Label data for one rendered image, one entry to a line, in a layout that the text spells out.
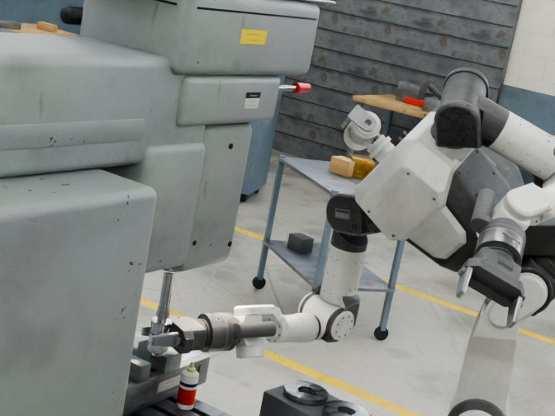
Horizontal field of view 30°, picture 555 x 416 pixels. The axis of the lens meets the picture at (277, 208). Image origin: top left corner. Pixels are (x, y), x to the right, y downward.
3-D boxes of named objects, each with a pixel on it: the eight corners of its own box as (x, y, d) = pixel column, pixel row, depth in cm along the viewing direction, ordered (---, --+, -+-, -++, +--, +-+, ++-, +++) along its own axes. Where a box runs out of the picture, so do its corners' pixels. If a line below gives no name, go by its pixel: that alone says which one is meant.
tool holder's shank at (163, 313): (152, 320, 226) (159, 272, 223) (157, 316, 229) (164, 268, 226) (166, 323, 225) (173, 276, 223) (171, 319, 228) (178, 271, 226)
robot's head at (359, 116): (379, 131, 238) (353, 110, 238) (387, 121, 229) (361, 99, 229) (362, 151, 236) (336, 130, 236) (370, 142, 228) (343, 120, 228)
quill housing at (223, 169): (162, 236, 237) (184, 99, 229) (234, 263, 226) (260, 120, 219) (105, 248, 221) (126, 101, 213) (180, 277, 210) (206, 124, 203)
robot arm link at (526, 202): (497, 245, 201) (538, 229, 210) (524, 217, 195) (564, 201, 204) (477, 219, 203) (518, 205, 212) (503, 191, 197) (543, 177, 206)
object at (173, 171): (100, 231, 221) (117, 112, 215) (189, 266, 209) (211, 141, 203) (35, 243, 205) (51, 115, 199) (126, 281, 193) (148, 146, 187)
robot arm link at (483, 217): (502, 275, 201) (510, 238, 209) (533, 243, 193) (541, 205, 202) (452, 245, 200) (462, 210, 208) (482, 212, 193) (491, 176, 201)
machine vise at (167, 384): (158, 361, 256) (164, 319, 253) (206, 382, 249) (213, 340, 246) (57, 398, 227) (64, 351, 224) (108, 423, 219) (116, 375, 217)
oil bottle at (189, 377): (182, 400, 237) (191, 356, 234) (196, 407, 235) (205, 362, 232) (172, 405, 233) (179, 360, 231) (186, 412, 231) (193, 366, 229)
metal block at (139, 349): (129, 352, 237) (133, 328, 235) (149, 361, 234) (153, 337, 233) (114, 357, 233) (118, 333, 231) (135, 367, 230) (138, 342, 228)
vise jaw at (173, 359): (130, 345, 244) (133, 329, 243) (180, 367, 237) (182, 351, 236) (114, 351, 239) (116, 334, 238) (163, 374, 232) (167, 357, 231)
